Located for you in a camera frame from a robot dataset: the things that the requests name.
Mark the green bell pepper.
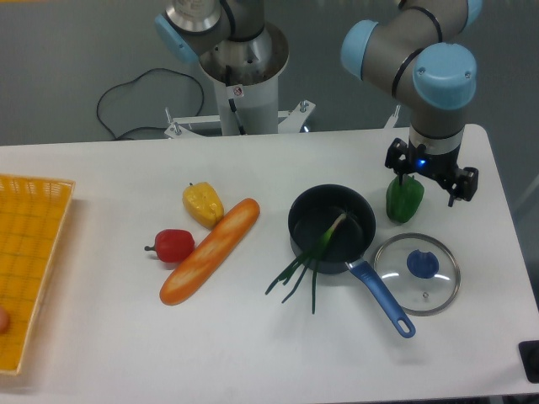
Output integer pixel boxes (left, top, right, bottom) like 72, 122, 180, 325
386, 175, 424, 224

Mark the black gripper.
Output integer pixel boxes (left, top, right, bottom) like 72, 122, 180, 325
385, 138, 478, 207

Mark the black device at table edge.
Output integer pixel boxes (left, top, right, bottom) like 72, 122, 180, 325
518, 340, 539, 384

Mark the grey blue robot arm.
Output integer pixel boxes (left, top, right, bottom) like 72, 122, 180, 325
155, 1, 482, 201

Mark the dark pot blue handle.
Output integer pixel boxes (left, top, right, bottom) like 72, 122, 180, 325
288, 184, 415, 338

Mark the green onion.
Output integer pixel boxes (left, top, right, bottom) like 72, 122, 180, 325
264, 213, 348, 315

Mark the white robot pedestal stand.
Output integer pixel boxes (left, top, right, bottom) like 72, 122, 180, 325
163, 20, 317, 139

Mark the yellow bell pepper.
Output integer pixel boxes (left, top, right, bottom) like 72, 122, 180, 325
182, 182, 224, 230

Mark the orange baguette bread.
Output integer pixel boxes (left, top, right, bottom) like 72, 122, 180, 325
159, 198, 260, 306

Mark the black cable on floor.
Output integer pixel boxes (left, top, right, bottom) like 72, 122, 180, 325
96, 67, 205, 141

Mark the glass pot lid blue knob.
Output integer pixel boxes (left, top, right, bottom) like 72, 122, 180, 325
374, 232, 461, 316

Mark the red bell pepper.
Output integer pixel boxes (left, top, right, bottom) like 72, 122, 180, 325
144, 229, 195, 263

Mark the yellow woven basket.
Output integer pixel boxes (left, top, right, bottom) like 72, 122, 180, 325
1, 174, 75, 375

